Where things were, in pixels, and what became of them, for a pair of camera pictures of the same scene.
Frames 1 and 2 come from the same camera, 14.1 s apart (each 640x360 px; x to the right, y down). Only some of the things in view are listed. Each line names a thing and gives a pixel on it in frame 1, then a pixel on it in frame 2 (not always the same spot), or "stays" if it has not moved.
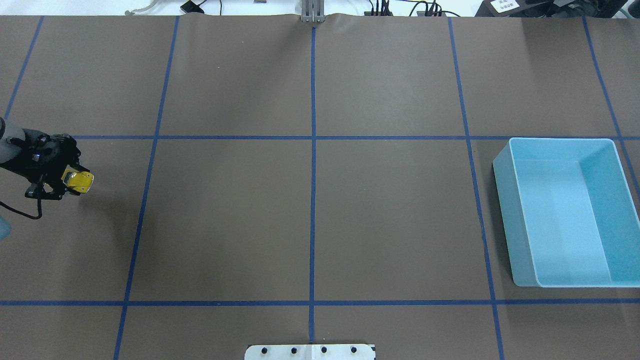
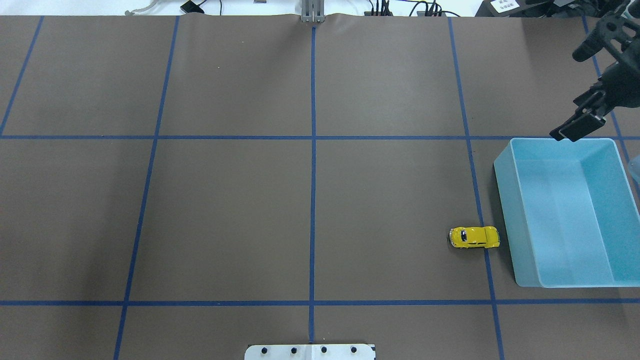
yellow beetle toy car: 80,181 -> 474,237
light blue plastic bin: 571,215 stays
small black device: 189,6 stays
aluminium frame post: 313,11 stays
